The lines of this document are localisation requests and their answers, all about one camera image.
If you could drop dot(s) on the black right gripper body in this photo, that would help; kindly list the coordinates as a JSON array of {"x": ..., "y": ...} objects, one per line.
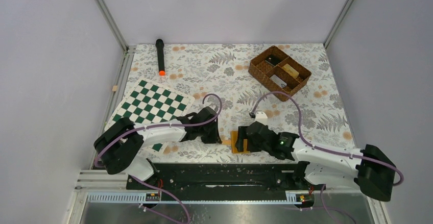
[{"x": 253, "y": 146}]

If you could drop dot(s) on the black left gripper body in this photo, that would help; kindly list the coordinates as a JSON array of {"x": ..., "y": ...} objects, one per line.
[{"x": 209, "y": 134}]

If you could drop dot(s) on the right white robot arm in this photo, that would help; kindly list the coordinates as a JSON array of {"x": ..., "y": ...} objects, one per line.
[{"x": 368, "y": 170}]

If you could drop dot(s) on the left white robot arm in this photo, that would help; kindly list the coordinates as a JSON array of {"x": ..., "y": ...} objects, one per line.
[{"x": 118, "y": 147}]

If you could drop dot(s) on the grey card in basket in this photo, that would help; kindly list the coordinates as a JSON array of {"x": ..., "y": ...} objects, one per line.
[{"x": 281, "y": 83}]

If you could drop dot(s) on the floral patterned table mat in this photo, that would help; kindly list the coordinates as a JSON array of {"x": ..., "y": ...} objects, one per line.
[{"x": 214, "y": 73}]

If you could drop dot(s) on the green white chessboard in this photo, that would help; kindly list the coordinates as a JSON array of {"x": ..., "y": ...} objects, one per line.
[{"x": 150, "y": 102}]

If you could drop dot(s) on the brown woven divided basket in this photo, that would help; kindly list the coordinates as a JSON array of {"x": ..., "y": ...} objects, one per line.
[{"x": 262, "y": 71}]

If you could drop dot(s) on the yellow block in basket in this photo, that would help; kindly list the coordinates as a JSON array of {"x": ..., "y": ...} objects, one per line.
[{"x": 290, "y": 70}]

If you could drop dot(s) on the black item in basket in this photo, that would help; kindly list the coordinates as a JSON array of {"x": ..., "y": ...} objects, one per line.
[{"x": 273, "y": 60}]

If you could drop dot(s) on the black marker orange cap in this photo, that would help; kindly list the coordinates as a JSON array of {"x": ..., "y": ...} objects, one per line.
[{"x": 160, "y": 56}]

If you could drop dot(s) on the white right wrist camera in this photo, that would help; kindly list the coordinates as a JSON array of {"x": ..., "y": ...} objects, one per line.
[{"x": 260, "y": 117}]

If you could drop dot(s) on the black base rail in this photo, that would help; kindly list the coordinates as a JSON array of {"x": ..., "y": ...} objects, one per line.
[{"x": 230, "y": 182}]

